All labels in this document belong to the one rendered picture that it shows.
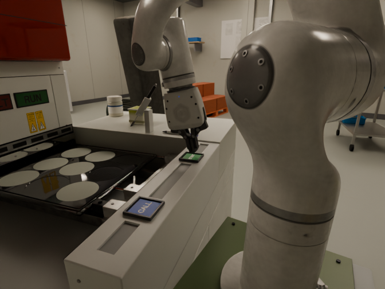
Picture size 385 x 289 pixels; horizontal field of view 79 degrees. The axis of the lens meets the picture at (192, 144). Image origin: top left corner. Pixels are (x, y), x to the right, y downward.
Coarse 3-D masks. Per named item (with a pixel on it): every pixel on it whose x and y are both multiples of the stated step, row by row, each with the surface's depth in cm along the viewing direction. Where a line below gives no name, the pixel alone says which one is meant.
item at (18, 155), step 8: (64, 136) 93; (72, 136) 97; (40, 144) 84; (48, 144) 87; (56, 144) 90; (16, 152) 76; (24, 152) 78; (32, 152) 81; (0, 160) 72; (8, 160) 74
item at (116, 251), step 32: (160, 192) 50; (192, 192) 55; (128, 224) 40; (160, 224) 39; (192, 224) 57; (96, 256) 33; (128, 256) 33; (160, 256) 41; (96, 288) 32; (128, 288) 31; (160, 288) 42
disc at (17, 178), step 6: (12, 174) 70; (18, 174) 70; (24, 174) 70; (30, 174) 70; (36, 174) 70; (0, 180) 67; (6, 180) 67; (12, 180) 67; (18, 180) 67; (24, 180) 67; (30, 180) 67
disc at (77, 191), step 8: (72, 184) 64; (80, 184) 64; (88, 184) 64; (96, 184) 64; (64, 192) 60; (72, 192) 60; (80, 192) 60; (88, 192) 60; (64, 200) 57; (72, 200) 57
